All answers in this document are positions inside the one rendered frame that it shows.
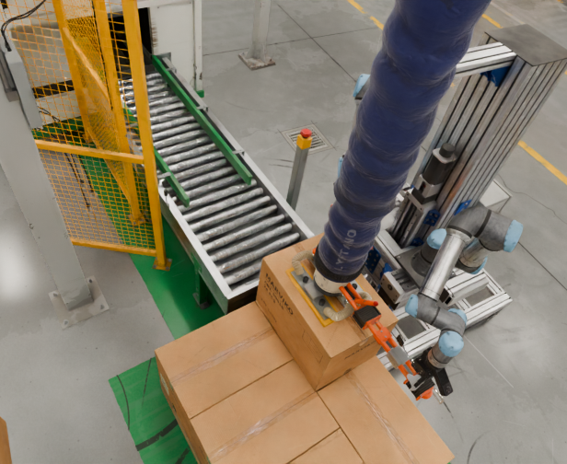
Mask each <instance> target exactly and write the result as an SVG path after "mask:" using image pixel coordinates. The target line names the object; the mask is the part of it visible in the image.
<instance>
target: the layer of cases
mask: <svg viewBox="0 0 567 464"><path fill-rule="evenodd" d="M155 355H156V363H157V368H158V373H159V377H160V381H161V383H162V385H163V387H164V389H165V391H166V393H167V394H168V397H169V399H170V401H171V403H172V405H173V407H174V409H175V412H176V414H177V415H178V417H179V420H180V422H181V424H182V426H183V428H184V430H185V432H186V434H187V436H188V438H189V439H190V441H191V444H192V446H193V448H194V450H195V452H196V454H197V456H198V458H199V460H200V461H201V463H202V464H447V463H448V462H450V461H451V460H452V459H453V458H454V457H455V456H454V455H453V453H452V452H451V451H450V450H449V448H448V447H447V446H446V444H445V443H444V442H443V440H442V439H441V438H440V436H439V435H438V434H437V433H436V431H435V430H434V429H433V427H432V426H431V425H430V424H429V423H428V422H427V421H426V419H425V418H424V417H423V415H422V414H421V413H420V411H419V410H418V409H417V407H416V406H415V405H414V404H413V402H412V401H411V399H410V398H409V397H408V396H407V394H406V393H405V392H404V391H403V389H402V388H401V387H400V385H399V384H398V383H397V381H396V380H395V379H394V377H393V376H392V375H390V373H389V372H388V370H387V369H386V368H385V367H384V365H383V364H382V363H381V361H380V360H379V359H378V358H377V356H376V355H375V356H374V357H372V358H371V359H369V360H367V361H366V362H364V363H362V364H360V365H359V366H357V367H356V368H354V369H352V370H351V371H349V372H347V373H345V374H344V375H342V376H340V377H338V378H336V379H335V380H333V381H331V382H330V383H329V384H327V385H325V386H324V387H322V388H320V389H318V390H316V391H314V389H312V387H311V386H310V384H309V382H308V381H307V379H306V377H305V376H304V374H303V372H302V371H301V369H300V368H299V366H298V365H297V363H296V361H295V359H294V358H293V356H291V354H290V352H289V351H288V349H287V348H286V346H285V344H284V342H283V341H282V339H281V338H280V336H279V334H278V333H277V331H276V330H275V328H274V327H273V325H272V324H271V322H270V321H269V319H268V317H267V316H266V314H265V313H264V311H263V310H262V308H261V306H260V304H259V303H258V301H257V300H256V302H255V301H254V302H251V303H249V304H247V305H245V306H244V307H241V308H239V309H237V310H235V311H233V312H231V313H229V314H227V315H225V316H223V317H222V318H220V319H217V320H215V321H213V322H211V323H209V324H207V325H205V326H202V327H200V328H199V329H197V330H195V331H192V332H190V333H188V334H186V335H184V336H182V337H180V338H178V339H177V340H175V341H173V342H170V343H168V344H166V345H164V346H162V347H160V348H158V349H155Z"/></svg>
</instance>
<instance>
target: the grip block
mask: <svg viewBox="0 0 567 464"><path fill-rule="evenodd" d="M353 318H354V320H355V321H356V322H357V324H358V325H359V326H360V328H361V329H363V330H365V329H366V328H368V327H367V325H368V324H370V323H371V324H372V325H374V324H375V321H376V320H377V319H378V320H379V319H380V318H381V313H380V311H379V310H378V309H377V308H376V307H375V306H368V305H361V306H360V307H357V308H356V309H355V310H354V312H353Z"/></svg>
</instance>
